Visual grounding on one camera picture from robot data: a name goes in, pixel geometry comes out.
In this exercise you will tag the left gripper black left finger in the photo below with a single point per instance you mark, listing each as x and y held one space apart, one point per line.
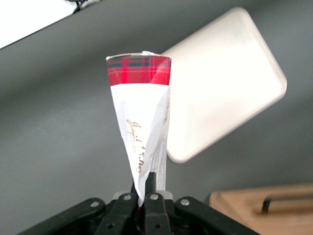
122 213

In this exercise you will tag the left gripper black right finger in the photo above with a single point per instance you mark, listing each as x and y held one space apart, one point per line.
154 208

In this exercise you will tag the wooden board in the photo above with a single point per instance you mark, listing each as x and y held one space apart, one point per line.
264 208

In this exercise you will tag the white rectangular tray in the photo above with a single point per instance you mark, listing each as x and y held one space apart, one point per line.
220 93

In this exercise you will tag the red tartan cookie box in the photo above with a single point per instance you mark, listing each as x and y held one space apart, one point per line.
137 102

